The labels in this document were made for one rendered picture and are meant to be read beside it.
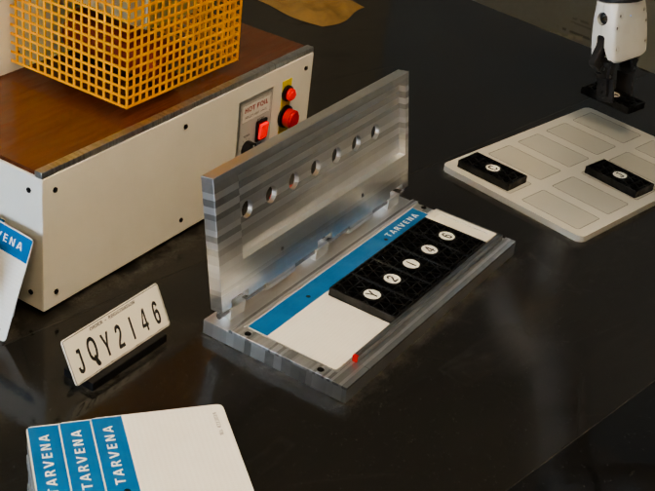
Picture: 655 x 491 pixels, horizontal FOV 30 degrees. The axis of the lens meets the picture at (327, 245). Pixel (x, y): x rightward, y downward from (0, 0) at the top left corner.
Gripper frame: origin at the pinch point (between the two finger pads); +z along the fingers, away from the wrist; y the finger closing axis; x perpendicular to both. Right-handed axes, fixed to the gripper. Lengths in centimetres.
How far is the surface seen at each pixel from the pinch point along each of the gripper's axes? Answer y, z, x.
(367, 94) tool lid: -61, -12, -2
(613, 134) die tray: -1.2, 7.9, -1.0
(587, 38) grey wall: 143, 33, 105
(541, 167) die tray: -22.1, 8.1, -1.6
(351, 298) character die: -77, 8, -14
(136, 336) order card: -102, 7, -4
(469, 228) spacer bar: -50, 8, -10
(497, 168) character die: -30.7, 6.4, 0.4
